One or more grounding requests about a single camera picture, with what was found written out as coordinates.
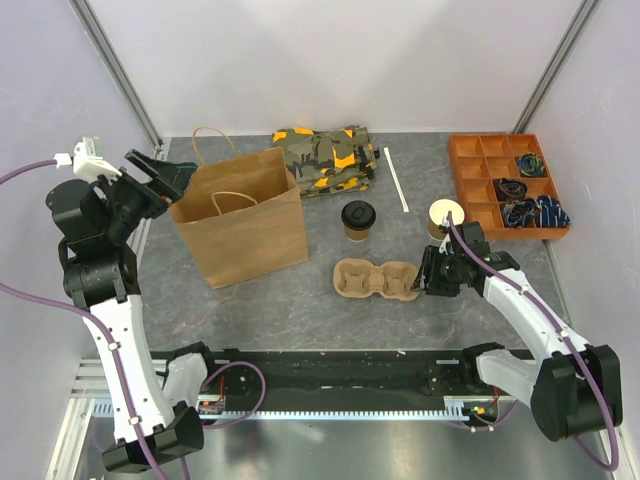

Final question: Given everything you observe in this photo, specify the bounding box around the green blue rolled sock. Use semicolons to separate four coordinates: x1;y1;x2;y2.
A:
516;152;546;178

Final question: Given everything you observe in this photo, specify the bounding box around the grey patterned rolled sock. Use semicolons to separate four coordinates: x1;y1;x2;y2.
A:
501;198;538;228

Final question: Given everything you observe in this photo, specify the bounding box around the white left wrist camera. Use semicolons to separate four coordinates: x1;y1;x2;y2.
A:
72;136;122;182

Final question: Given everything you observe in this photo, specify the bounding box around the orange compartment tray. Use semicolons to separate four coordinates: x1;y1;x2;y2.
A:
448;134;570;240

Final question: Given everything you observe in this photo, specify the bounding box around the white slotted cable duct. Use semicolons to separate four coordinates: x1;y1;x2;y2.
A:
91;399;469;423

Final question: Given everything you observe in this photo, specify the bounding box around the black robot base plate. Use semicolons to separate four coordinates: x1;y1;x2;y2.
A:
185;343;509;414

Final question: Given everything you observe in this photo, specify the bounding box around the cardboard cup carrier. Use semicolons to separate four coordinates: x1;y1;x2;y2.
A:
333;258;419;302

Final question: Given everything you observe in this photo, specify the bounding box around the dark brown rolled sock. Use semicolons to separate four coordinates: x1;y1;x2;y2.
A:
493;178;528;202

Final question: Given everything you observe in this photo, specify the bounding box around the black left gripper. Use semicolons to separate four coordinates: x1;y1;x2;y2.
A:
97;149;196;241

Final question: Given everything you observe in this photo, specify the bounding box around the white wrapped paper straw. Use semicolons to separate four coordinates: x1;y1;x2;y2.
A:
383;146;410;213

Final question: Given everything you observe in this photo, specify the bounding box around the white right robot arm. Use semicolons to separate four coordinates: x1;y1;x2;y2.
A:
413;222;623;441

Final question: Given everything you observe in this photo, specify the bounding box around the camouflage folded cloth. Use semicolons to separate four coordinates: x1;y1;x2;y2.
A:
272;126;380;198

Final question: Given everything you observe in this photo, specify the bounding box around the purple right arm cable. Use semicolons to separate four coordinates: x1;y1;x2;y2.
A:
445;211;621;472

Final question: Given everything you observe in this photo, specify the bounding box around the black plastic cup lid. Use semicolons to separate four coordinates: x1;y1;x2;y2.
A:
341;200;376;231

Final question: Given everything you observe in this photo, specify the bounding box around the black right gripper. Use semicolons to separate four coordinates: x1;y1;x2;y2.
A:
409;244;464;297

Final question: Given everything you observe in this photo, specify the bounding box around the blue striped rolled sock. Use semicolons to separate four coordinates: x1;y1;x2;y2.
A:
534;195;571;228

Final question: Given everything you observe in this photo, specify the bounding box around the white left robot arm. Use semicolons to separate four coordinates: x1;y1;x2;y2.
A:
46;137;220;477

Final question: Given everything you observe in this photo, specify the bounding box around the aluminium frame rail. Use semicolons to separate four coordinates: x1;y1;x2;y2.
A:
70;359;110;399

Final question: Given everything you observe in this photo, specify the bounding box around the brown paper bag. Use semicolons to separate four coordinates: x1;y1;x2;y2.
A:
170;147;309;289

